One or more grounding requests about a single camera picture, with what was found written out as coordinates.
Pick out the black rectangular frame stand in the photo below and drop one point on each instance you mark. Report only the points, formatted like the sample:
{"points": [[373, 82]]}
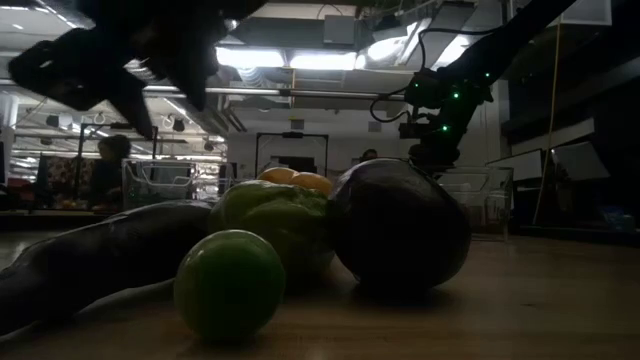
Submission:
{"points": [[292, 135]]}

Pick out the round ceiling light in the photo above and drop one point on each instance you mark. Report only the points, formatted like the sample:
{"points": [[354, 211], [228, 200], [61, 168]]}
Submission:
{"points": [[382, 49]]}

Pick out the green bell pepper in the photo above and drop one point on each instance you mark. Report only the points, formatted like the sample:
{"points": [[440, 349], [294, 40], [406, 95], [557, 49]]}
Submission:
{"points": [[280, 220]]}

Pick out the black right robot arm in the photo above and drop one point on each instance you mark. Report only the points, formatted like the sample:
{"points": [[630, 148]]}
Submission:
{"points": [[500, 45]]}

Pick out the grey ceiling box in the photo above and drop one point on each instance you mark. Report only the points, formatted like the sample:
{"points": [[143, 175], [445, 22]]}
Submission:
{"points": [[339, 30]]}

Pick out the white slanted panel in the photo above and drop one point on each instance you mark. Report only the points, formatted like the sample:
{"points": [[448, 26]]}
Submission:
{"points": [[517, 166], [580, 162]]}

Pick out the long horizontal ceiling pipe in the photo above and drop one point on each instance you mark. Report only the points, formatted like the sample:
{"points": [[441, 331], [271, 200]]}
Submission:
{"points": [[325, 93]]}

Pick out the rectangular ceiling light panel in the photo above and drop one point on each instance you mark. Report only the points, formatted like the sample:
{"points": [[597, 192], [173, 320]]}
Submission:
{"points": [[322, 61], [255, 58]]}

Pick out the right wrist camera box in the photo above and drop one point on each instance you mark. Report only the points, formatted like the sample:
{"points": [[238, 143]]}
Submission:
{"points": [[415, 131]]}

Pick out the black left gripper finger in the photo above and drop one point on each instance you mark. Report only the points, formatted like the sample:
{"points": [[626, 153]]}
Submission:
{"points": [[192, 65], [60, 70]]}

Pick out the black metal rack frame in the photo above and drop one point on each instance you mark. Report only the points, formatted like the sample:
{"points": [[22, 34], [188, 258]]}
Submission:
{"points": [[80, 150]]}

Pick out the floral patterned cloth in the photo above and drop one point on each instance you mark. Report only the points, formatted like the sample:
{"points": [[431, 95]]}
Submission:
{"points": [[65, 175]]}

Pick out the yellow bell pepper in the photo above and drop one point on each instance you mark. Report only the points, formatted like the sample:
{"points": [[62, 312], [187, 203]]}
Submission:
{"points": [[300, 179]]}

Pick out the clear plastic bin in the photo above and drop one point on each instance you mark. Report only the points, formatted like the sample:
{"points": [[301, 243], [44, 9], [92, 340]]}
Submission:
{"points": [[492, 200], [160, 185]]}

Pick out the grey wall vent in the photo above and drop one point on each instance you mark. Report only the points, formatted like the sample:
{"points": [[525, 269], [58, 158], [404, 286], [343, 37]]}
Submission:
{"points": [[375, 127], [297, 125]]}

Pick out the black table edge rail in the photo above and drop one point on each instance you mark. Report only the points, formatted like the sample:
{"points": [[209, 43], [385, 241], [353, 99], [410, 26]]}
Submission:
{"points": [[40, 220]]}

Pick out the dark purple eggplant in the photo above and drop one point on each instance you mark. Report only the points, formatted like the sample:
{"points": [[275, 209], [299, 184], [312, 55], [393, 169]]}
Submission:
{"points": [[100, 255]]}

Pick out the round purple eggplant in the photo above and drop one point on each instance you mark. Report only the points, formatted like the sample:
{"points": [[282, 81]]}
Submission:
{"points": [[400, 225]]}

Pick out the shiny green round fruit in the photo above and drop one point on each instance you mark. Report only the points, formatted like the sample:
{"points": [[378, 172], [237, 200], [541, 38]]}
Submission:
{"points": [[230, 285]]}

